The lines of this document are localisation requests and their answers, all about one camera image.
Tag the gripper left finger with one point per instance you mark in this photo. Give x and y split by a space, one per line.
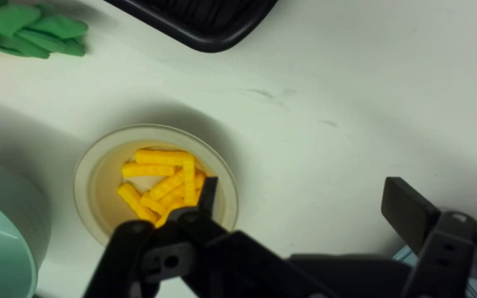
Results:
205 256

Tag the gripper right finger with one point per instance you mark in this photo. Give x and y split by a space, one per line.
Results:
441 248

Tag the heap of yellow toy fries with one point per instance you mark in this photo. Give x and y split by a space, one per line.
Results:
160 159

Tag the white round plate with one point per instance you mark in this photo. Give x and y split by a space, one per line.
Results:
97 178

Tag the black plastic tray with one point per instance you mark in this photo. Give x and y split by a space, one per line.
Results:
205 25

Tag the green toy lettuce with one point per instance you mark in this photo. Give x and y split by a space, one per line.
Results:
10 25

